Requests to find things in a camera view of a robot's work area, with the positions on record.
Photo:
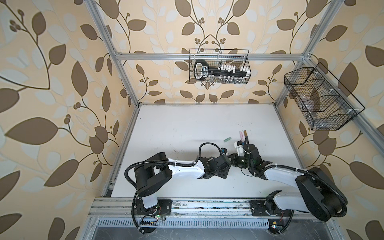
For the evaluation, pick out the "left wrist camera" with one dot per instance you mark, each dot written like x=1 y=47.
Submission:
x=223 y=151

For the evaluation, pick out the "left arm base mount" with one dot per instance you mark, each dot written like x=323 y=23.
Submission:
x=162 y=208

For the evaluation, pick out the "rear wire basket black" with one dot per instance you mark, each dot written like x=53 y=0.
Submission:
x=238 y=57

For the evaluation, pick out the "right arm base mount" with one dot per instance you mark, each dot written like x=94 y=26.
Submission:
x=261 y=208

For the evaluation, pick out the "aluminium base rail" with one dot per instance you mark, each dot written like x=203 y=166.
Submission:
x=185 y=213

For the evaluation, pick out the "pink fountain pen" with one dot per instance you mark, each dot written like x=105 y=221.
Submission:
x=242 y=136

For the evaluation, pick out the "black socket holder tool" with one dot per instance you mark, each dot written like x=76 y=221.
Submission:
x=202 y=70

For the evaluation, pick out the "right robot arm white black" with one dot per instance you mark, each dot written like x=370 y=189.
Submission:
x=315 y=192

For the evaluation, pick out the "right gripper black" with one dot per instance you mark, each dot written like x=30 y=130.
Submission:
x=234 y=159

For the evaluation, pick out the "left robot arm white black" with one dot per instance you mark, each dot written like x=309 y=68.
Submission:
x=149 y=176

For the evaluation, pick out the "side wire basket black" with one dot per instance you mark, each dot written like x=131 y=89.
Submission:
x=326 y=103

